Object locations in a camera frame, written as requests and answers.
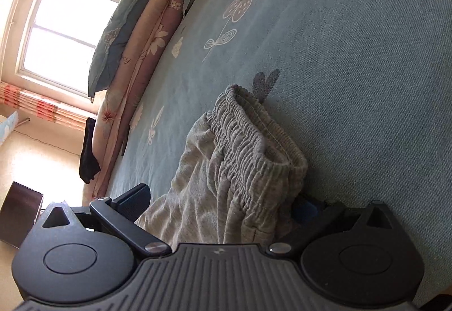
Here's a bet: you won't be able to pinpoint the pink floral folded quilt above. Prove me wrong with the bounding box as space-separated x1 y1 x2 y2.
83 0 184 205

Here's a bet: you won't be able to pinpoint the window with white frame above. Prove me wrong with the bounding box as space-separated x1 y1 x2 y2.
18 0 119 95

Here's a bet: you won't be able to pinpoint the wall-mounted black television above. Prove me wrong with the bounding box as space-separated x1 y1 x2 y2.
0 182 43 248

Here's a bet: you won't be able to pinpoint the black garment on quilt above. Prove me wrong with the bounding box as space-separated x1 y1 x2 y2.
79 118 100 184

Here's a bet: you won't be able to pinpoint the white wall air conditioner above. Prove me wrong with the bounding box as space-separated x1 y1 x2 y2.
0 111 30 145

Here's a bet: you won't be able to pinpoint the left striped curtain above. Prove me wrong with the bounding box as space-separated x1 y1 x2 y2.
1 82 92 131

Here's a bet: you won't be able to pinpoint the blue floral bed sheet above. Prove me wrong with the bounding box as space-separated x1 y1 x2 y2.
108 0 451 305

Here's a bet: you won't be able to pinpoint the black smartphone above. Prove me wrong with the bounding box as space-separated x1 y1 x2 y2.
121 125 130 157

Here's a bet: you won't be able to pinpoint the grey sweatpants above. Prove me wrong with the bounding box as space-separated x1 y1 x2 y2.
137 85 308 248

